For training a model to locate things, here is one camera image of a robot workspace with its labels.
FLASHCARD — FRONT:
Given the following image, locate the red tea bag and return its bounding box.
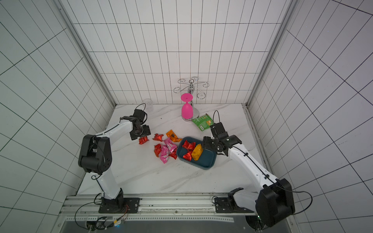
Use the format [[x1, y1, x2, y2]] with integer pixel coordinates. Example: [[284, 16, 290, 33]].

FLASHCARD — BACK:
[[169, 149, 177, 160], [153, 134, 164, 142], [154, 144, 162, 157], [182, 140, 196, 151]]

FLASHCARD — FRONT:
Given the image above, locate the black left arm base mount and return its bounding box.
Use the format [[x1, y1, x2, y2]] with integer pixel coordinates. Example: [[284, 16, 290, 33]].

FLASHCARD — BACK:
[[99, 197, 140, 214]]

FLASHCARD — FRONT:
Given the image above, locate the teal storage box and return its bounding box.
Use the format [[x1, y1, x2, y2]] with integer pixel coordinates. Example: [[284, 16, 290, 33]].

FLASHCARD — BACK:
[[176, 136, 217, 170]]

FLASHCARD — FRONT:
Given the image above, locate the red tea bag top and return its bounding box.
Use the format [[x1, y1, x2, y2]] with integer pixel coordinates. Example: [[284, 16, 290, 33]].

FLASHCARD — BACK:
[[153, 134, 164, 142]]

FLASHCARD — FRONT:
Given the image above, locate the green chips bag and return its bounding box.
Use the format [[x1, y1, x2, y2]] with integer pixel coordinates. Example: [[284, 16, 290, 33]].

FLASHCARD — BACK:
[[192, 114, 214, 132]]

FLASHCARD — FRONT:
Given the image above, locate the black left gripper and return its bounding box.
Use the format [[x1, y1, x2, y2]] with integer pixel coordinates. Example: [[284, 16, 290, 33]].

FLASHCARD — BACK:
[[129, 125, 151, 140]]

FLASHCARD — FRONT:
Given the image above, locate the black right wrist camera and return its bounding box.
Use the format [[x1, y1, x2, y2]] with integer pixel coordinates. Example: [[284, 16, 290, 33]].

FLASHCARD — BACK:
[[210, 122, 228, 138]]

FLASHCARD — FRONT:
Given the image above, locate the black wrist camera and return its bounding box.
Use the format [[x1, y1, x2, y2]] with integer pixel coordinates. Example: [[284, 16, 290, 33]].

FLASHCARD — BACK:
[[210, 122, 228, 138], [133, 109, 147, 124]]

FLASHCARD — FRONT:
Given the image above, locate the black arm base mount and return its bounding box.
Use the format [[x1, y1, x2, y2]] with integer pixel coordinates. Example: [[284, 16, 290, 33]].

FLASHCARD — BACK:
[[211, 187, 254, 214]]

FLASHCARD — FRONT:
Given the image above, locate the aluminium rail frame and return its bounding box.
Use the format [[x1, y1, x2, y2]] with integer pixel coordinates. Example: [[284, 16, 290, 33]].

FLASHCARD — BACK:
[[58, 193, 262, 225]]

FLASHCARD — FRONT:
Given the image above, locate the pink wine glass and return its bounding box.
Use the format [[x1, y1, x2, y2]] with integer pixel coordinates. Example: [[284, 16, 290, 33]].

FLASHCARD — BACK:
[[181, 93, 193, 119]]

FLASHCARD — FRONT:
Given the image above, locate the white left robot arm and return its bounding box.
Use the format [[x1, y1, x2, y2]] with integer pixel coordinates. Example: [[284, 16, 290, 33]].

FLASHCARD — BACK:
[[78, 114, 151, 206]]

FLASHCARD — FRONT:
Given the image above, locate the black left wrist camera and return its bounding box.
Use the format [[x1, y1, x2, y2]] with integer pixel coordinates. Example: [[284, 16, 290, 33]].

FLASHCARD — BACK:
[[133, 109, 147, 124]]

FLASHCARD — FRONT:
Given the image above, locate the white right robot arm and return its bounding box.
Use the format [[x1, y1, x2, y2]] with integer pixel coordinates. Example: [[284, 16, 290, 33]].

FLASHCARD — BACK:
[[202, 133, 295, 227]]

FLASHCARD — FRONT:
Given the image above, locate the electronics board with wires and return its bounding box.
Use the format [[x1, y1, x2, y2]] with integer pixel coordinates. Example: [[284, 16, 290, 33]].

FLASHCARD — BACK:
[[74, 201, 131, 233]]

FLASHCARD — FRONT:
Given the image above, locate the red tea bag lone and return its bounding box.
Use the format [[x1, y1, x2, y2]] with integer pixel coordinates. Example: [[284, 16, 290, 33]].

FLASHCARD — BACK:
[[139, 136, 149, 145]]

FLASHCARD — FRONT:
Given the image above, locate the yellow tea bag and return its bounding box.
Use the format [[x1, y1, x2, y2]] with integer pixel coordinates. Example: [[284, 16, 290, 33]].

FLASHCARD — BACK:
[[191, 144, 203, 161]]

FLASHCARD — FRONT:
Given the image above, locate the clear glass cup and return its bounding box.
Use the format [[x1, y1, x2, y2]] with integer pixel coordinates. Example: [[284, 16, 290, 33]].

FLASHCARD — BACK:
[[142, 98, 153, 113]]

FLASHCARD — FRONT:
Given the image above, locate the orange tea bag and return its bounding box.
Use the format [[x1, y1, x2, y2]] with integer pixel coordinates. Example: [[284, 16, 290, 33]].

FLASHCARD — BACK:
[[166, 130, 182, 142]]

